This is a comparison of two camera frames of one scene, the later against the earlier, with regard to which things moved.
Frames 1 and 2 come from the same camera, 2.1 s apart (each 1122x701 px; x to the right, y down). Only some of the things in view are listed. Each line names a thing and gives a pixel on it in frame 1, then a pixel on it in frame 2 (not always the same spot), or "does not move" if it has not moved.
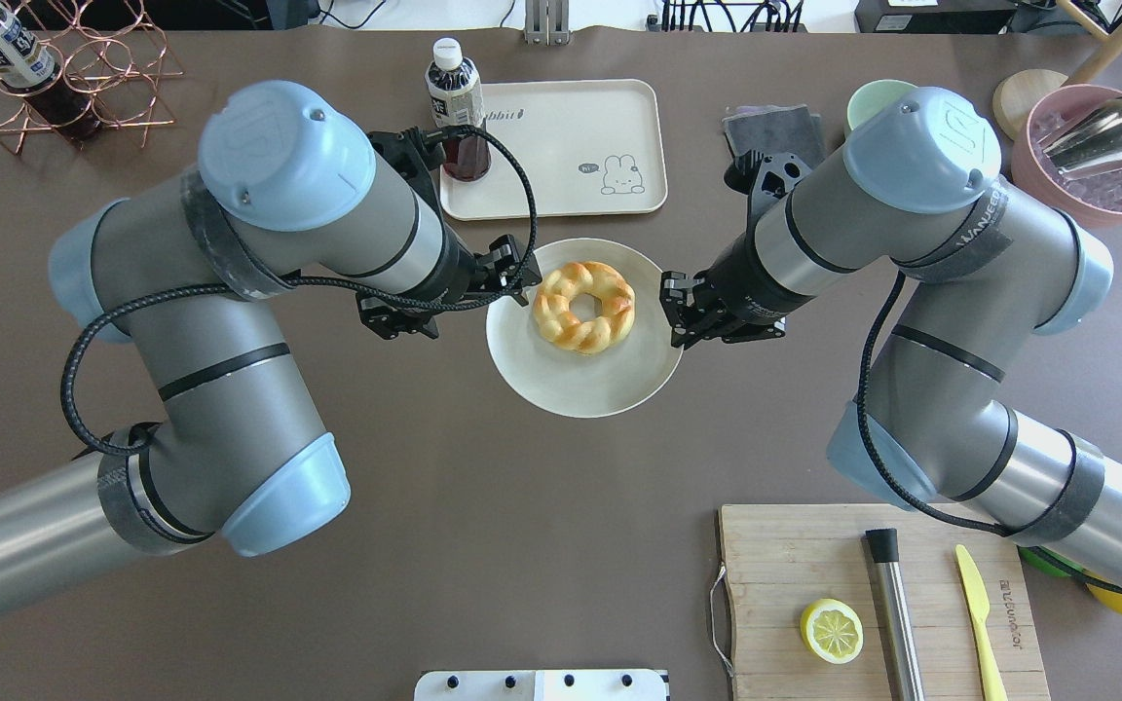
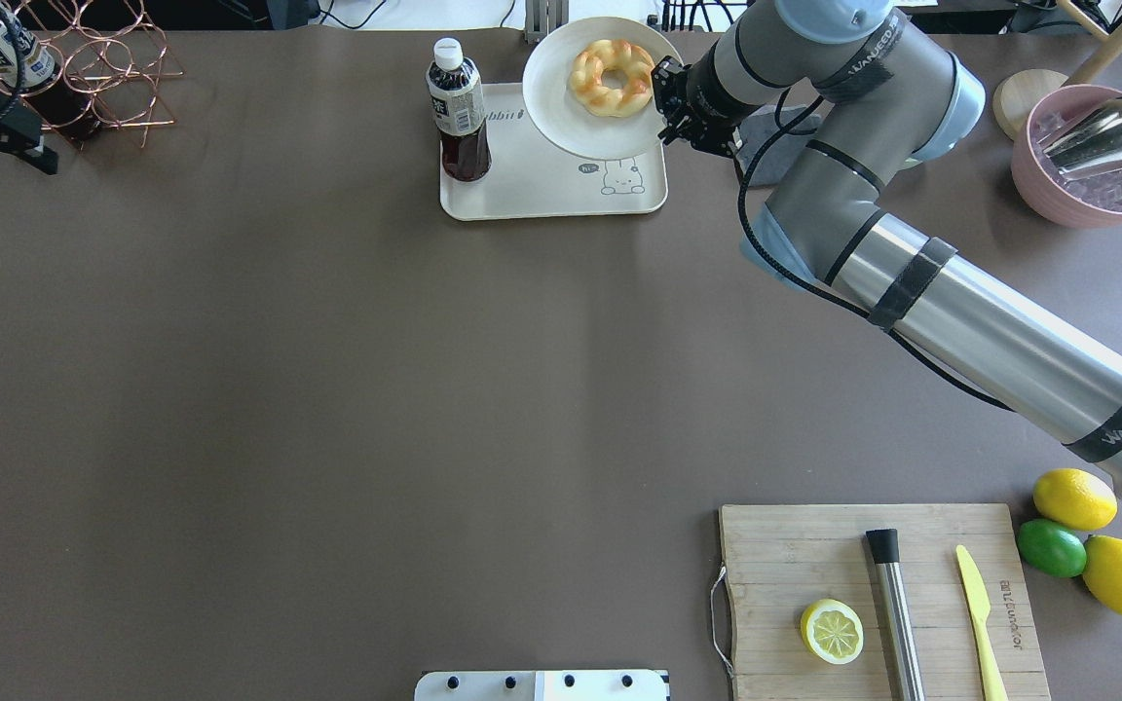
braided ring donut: x=555 y=321 → x=586 y=78
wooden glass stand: x=1017 y=92 does not move
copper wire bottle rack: x=58 y=65 does not move
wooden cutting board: x=781 y=557 does not move
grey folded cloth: x=776 y=129 does not move
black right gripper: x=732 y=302 → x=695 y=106
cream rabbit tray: x=593 y=146 does not move
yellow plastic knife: x=978 y=600 does not move
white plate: x=570 y=384 → x=568 y=125
